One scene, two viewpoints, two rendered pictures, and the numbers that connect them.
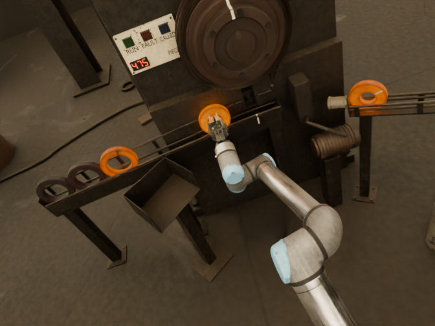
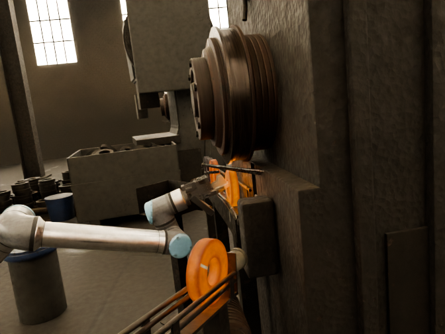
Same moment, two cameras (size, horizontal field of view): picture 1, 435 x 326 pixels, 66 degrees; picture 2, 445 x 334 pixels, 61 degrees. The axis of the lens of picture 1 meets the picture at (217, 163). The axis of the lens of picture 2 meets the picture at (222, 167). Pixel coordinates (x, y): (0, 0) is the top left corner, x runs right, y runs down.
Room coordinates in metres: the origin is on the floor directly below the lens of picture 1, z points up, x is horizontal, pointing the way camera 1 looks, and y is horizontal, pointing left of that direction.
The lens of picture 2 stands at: (0.98, -1.58, 1.10)
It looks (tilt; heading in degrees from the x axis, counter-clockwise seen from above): 10 degrees down; 78
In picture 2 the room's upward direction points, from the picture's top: 6 degrees counter-clockwise
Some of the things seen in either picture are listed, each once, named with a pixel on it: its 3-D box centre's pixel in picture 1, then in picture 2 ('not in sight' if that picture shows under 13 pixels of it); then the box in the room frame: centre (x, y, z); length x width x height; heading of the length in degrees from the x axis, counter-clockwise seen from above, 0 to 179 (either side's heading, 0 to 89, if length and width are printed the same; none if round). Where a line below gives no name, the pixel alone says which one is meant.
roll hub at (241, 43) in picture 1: (239, 43); (200, 99); (1.21, -0.26, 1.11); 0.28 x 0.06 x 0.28; 85
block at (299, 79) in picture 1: (300, 98); (259, 236); (1.31, -0.50, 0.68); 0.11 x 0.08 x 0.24; 175
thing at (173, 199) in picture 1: (186, 228); (176, 254); (1.10, 0.28, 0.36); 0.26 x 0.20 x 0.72; 120
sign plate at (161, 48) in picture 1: (151, 45); not in sight; (1.45, 0.06, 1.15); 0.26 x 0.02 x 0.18; 85
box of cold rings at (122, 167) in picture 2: not in sight; (128, 179); (0.85, 2.53, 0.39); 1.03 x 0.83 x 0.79; 179
